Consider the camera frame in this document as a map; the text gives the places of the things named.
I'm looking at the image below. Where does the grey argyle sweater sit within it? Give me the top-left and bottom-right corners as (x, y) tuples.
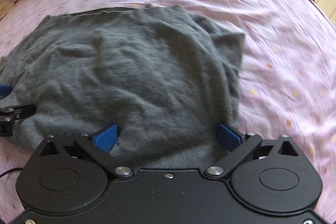
(1, 6), (245, 168)

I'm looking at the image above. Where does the pink patterned bed sheet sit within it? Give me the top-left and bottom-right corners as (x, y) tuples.
(1, 0), (335, 222)

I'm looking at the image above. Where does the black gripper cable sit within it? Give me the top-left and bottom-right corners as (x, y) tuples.
(0, 167), (25, 179)

